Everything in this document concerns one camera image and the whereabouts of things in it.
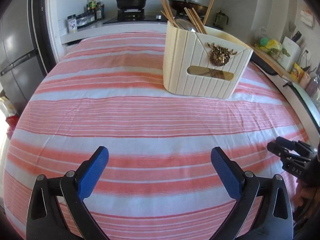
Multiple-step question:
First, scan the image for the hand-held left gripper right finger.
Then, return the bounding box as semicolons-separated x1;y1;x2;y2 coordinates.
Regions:
211;147;293;240

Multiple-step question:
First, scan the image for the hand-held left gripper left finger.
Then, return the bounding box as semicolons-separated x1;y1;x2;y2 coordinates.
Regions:
26;146;110;240

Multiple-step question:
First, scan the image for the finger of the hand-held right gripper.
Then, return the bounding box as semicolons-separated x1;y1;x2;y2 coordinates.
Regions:
267;142;301;165
276;136;315;156

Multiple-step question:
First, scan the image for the cream ribbed utensil holder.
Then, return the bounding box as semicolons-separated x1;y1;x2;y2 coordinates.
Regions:
163;20;254;99

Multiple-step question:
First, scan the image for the person's right hand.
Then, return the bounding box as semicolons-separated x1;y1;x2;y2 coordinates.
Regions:
296;185;317;207

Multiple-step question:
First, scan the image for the yellow snack packet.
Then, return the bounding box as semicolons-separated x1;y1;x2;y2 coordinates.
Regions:
291;63;305;82

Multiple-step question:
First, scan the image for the pink white striped tablecloth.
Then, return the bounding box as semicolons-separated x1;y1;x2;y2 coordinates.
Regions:
2;31;313;240

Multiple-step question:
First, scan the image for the wooden cutting board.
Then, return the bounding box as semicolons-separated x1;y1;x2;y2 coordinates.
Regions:
254;47;294;80

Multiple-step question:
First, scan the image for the white knife block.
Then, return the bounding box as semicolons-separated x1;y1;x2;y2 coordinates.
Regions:
281;36;302;65

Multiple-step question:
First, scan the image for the red pink blue toy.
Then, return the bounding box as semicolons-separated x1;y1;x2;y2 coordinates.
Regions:
5;112;20;138

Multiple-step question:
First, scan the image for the plastic bag with sponges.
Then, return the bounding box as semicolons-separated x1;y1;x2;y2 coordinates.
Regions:
254;26;283;55

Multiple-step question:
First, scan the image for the cardboard box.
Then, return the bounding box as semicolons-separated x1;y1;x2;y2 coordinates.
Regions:
0;96;15;117

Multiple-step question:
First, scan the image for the dark glass pitcher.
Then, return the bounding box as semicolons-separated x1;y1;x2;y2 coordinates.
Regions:
214;10;229;29

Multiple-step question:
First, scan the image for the white label spice jar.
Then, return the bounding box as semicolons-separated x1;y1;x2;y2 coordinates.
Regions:
67;15;78;33

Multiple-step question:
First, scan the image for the grey refrigerator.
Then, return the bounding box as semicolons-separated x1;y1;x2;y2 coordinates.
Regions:
0;0;50;103

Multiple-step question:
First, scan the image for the black gas cooktop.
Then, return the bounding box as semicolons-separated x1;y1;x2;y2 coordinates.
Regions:
103;9;170;25

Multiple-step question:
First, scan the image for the dark sauce bottle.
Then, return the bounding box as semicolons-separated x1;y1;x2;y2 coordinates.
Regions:
96;0;105;20

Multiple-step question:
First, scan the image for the dark wok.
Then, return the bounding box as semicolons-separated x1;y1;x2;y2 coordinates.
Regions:
168;0;213;16

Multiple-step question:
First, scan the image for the yellow cap oil bottle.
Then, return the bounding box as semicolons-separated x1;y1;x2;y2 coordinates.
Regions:
87;0;97;22

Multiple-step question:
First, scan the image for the glass wok lid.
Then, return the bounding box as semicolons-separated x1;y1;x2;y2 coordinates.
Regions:
175;0;208;6

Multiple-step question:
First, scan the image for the black pot with orange lid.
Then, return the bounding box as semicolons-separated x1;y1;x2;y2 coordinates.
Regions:
114;0;150;10

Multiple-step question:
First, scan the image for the hanging wall calendar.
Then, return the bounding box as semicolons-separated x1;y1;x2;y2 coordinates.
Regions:
300;7;315;28

